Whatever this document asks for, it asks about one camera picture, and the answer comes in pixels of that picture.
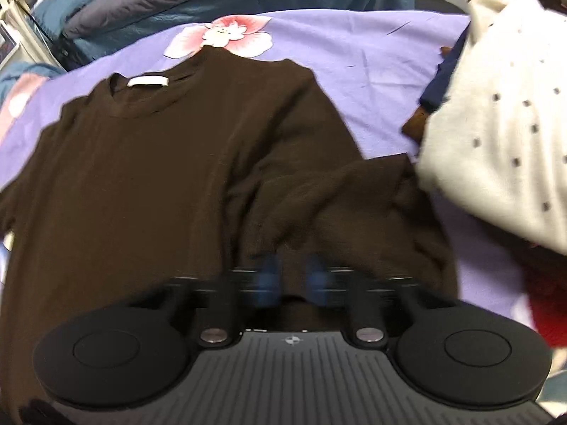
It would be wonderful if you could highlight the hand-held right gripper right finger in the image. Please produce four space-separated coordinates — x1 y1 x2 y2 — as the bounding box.
305 254 458 349

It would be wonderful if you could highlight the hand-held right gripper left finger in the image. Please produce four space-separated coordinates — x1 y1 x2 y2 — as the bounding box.
128 254 284 349

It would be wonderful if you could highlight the dark brown sweater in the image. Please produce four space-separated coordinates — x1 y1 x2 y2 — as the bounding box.
0 46 460 425

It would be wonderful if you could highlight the small brown cloth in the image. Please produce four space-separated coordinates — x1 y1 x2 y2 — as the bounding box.
401 108 433 147

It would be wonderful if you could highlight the purple floral blanket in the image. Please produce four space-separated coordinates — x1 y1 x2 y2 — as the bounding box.
0 11 539 341

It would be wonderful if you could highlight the navy cloth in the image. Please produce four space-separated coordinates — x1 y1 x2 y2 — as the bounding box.
419 31 470 115

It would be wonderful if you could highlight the red cloth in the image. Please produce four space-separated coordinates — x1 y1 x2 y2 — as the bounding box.
524 245 567 351

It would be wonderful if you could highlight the cream dotted sweater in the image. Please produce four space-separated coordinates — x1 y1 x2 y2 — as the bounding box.
416 0 567 253

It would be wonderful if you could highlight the blue pillowcase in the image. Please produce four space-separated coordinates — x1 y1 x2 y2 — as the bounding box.
0 62 65 103

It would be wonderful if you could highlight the blue pillow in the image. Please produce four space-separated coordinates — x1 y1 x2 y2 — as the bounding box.
33 0 134 38

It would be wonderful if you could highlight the white drawer unit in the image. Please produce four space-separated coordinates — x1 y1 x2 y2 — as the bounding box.
0 0 56 70

